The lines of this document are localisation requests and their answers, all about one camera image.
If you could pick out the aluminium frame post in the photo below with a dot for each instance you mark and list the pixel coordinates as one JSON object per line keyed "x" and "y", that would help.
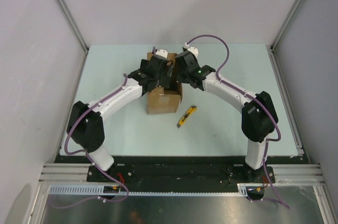
{"x": 72, "y": 24}
{"x": 287, "y": 23}

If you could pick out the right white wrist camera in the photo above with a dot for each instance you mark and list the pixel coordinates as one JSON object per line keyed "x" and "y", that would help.
{"x": 191, "y": 49}

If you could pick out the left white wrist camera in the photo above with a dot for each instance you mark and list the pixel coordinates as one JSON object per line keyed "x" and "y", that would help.
{"x": 161, "y": 52}

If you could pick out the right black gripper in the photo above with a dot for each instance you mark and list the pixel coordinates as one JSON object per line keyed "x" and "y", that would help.
{"x": 178, "y": 78}

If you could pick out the left aluminium frame post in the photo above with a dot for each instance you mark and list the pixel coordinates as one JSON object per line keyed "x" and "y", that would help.
{"x": 72, "y": 24}

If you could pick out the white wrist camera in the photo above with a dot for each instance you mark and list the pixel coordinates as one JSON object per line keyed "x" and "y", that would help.
{"x": 161, "y": 52}
{"x": 191, "y": 49}

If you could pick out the brown cardboard express box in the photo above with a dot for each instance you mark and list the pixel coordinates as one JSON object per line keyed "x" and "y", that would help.
{"x": 165, "y": 100}

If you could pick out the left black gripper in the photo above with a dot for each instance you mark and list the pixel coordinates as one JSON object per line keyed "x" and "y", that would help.
{"x": 165, "y": 80}

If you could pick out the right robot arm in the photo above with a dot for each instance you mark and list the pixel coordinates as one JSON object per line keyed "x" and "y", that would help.
{"x": 258, "y": 115}

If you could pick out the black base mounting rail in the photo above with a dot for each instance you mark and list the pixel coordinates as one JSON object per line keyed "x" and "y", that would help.
{"x": 129, "y": 169}

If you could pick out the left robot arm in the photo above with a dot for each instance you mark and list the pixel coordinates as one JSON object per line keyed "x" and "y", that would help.
{"x": 85, "y": 129}

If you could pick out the yellow utility knife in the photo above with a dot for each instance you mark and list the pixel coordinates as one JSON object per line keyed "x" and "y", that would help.
{"x": 187, "y": 114}

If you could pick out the right aluminium frame post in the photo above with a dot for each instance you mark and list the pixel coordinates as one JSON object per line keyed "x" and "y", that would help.
{"x": 287, "y": 23}

